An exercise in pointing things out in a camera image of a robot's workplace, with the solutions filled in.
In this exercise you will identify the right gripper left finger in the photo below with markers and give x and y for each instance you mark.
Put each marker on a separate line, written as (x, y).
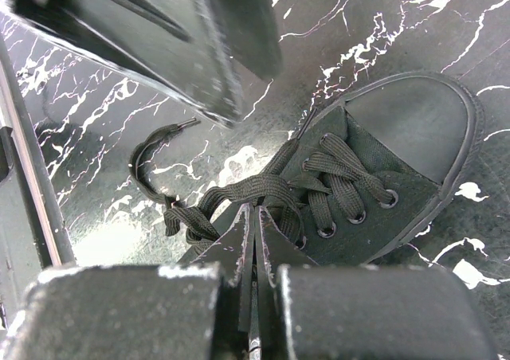
(233, 251)

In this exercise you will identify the black shoelace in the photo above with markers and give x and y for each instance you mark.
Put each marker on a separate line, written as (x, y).
(332, 171)

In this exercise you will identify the black canvas sneaker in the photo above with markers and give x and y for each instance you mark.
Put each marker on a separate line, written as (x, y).
(418, 133)

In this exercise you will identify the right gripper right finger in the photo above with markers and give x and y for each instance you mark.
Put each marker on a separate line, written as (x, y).
(273, 248)

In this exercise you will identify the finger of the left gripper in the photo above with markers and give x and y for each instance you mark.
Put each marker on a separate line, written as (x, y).
(253, 36)
(176, 47)

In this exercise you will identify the aluminium rail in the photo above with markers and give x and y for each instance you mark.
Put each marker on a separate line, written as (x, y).
(42, 197)

